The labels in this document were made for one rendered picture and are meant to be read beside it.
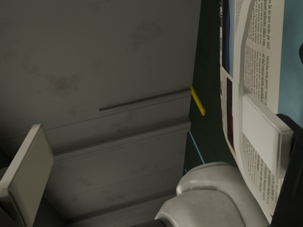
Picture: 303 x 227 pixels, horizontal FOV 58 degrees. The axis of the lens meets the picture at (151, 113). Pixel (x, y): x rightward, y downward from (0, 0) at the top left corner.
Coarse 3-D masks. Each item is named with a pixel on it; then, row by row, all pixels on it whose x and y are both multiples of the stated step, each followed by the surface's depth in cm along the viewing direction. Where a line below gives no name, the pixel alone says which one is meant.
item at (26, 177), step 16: (32, 128) 18; (32, 144) 16; (48, 144) 19; (16, 160) 15; (32, 160) 16; (48, 160) 18; (16, 176) 13; (32, 176) 15; (48, 176) 18; (0, 192) 12; (16, 192) 13; (32, 192) 15; (16, 208) 13; (32, 208) 14; (32, 224) 14
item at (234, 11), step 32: (224, 0) 33; (256, 0) 22; (224, 32) 35; (256, 32) 23; (224, 64) 36; (256, 64) 24; (224, 96) 38; (256, 96) 25; (224, 128) 41; (256, 160) 27
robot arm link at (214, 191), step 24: (192, 168) 55; (216, 168) 51; (192, 192) 48; (216, 192) 47; (240, 192) 48; (168, 216) 46; (192, 216) 43; (216, 216) 44; (240, 216) 45; (264, 216) 47
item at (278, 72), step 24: (264, 0) 21; (288, 0) 18; (264, 24) 22; (288, 24) 19; (264, 48) 22; (288, 48) 19; (264, 72) 23; (288, 72) 20; (264, 96) 24; (288, 96) 20; (264, 168) 26; (264, 192) 27
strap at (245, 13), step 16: (240, 16) 17; (240, 32) 17; (240, 48) 17; (240, 64) 18; (240, 80) 18; (240, 96) 18; (240, 112) 19; (240, 128) 20; (240, 144) 20; (240, 160) 21; (256, 192) 22
